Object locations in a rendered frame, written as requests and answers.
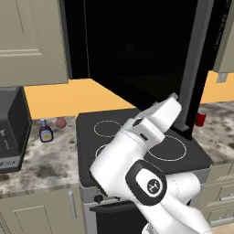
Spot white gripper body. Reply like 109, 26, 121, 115
134, 92, 183, 133

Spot black microwave door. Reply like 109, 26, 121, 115
83, 0, 229, 141

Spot black microwave oven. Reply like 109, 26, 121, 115
58, 0, 234, 80

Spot beige base cupboard door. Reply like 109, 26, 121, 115
0, 185, 87, 234

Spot red can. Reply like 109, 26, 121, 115
195, 112, 207, 128

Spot black hob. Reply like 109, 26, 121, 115
75, 107, 213, 188

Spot beige drawer front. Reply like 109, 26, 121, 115
199, 179, 234, 211
203, 207, 234, 229

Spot red apple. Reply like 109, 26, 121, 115
55, 117, 68, 130

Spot steel oven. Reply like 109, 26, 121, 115
80, 166, 212, 234

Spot purple sauce bottle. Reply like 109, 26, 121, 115
38, 118, 55, 144

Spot black toaster oven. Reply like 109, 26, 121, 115
0, 86, 33, 175

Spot grey microwave door handle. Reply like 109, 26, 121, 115
176, 0, 215, 133

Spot beige wall cupboard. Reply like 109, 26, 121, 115
212, 0, 234, 84

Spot silver drawer handle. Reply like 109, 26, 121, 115
209, 216, 234, 227
218, 194, 234, 203

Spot black oven handle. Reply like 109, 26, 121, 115
89, 200, 139, 214

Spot silver cupboard handle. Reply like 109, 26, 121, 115
68, 190, 78, 220

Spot beige wall cupboard door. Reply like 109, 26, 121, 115
0, 0, 69, 88

